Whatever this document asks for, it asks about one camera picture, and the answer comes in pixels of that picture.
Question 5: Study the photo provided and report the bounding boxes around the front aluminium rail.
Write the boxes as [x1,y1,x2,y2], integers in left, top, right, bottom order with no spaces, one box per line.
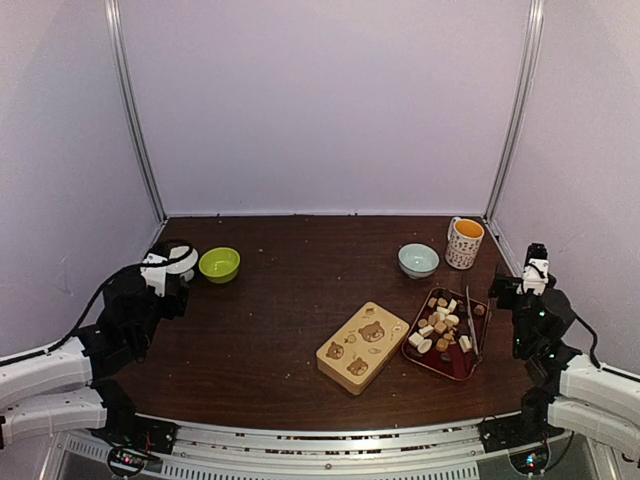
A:
[49,394,616,480]

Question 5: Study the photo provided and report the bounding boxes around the lime green plastic bowl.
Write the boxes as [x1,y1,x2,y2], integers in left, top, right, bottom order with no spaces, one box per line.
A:
[198,247,241,284]

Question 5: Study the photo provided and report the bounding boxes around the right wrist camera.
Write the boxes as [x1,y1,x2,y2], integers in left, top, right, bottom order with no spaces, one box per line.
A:
[518,243,557,296]

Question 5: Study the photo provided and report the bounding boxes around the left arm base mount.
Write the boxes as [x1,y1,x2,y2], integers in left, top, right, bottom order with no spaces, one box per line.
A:
[89,409,179,454]

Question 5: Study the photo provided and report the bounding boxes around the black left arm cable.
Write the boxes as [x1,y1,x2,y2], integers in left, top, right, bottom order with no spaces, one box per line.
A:
[0,240,196,361]

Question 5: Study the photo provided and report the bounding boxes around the small white bowl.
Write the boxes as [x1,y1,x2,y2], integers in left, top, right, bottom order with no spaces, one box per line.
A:
[166,245,199,283]

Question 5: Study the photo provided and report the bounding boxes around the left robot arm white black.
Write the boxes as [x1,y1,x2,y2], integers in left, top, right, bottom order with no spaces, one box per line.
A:
[1,266,189,447]

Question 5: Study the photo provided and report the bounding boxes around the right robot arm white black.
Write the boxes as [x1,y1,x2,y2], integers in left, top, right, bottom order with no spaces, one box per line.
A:
[489,272,639,459]

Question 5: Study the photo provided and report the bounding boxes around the tan tin box with paper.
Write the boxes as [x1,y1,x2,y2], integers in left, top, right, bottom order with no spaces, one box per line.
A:
[316,340,401,395]

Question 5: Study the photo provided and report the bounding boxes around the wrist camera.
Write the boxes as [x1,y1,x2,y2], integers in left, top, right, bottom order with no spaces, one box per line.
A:
[140,253,168,298]
[518,243,557,296]

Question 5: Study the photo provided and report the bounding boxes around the pale green ceramic bowl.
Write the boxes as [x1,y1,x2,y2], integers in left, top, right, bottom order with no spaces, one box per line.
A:
[397,243,440,279]

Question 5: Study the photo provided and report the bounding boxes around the metal tongs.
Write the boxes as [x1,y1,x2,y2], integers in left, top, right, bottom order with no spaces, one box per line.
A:
[464,285,487,362]

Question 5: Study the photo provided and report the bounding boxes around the aluminium frame post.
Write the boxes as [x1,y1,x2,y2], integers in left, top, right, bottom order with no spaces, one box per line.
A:
[104,0,167,223]
[484,0,545,224]

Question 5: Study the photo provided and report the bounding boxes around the round brown chocolate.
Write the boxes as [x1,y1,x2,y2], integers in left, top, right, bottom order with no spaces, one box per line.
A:
[435,338,449,352]

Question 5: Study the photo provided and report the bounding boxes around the left aluminium frame post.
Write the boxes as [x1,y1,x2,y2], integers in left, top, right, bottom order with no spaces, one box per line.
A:
[104,0,167,223]

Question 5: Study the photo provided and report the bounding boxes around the tan bear tin lid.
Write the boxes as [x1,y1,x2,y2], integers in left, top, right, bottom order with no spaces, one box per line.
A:
[314,301,410,389]

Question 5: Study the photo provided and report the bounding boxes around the right aluminium frame post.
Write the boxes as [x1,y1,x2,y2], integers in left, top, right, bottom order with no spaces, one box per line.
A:
[484,0,545,224]

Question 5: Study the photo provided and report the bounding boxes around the red rectangular tray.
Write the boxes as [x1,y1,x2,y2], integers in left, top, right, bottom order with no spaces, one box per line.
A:
[401,287,491,382]

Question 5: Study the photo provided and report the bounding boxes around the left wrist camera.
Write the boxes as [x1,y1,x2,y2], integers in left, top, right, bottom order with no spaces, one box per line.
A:
[140,253,168,298]

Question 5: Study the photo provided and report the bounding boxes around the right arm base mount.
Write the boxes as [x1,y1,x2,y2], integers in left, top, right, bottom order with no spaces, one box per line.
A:
[477,413,564,453]

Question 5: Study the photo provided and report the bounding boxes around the white chocolate block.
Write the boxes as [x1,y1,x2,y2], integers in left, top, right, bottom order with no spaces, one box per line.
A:
[408,332,432,355]

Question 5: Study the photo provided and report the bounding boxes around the patterned mug yellow inside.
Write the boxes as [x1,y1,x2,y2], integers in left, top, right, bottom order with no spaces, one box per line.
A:
[445,217,485,270]

